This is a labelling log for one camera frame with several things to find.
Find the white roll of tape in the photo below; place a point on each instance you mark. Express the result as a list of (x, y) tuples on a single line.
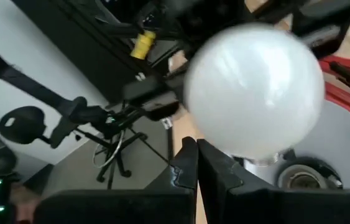
[(252, 90)]

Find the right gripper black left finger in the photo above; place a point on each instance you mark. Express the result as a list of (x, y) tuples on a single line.
[(165, 205)]

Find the red desk lamp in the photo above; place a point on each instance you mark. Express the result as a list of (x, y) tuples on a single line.
[(342, 146)]

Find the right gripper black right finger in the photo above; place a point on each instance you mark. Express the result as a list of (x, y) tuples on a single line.
[(255, 208)]

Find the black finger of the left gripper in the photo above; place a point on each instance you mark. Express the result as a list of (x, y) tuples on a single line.
[(327, 14), (150, 93)]

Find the black office chair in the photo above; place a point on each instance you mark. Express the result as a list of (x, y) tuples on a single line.
[(78, 113)]

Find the yellow cylinder part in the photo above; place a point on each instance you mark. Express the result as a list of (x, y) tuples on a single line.
[(143, 45)]

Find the dark gray desk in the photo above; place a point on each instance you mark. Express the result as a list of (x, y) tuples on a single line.
[(78, 37)]

